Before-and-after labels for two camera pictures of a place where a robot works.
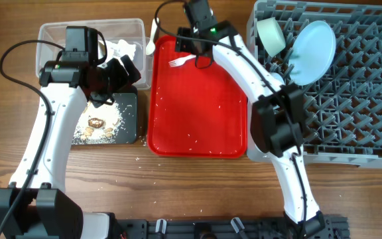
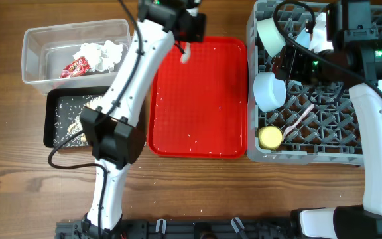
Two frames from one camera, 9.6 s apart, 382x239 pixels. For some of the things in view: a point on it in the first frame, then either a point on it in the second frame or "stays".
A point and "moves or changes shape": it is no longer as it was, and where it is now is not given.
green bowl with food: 272,36 stays
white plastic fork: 180,61 moves or changes shape
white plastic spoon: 151,46 moves or changes shape
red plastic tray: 193,111 stays
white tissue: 117,50 moves or changes shape
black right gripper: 186,45 to 281,67
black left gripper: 121,76 to 197,33
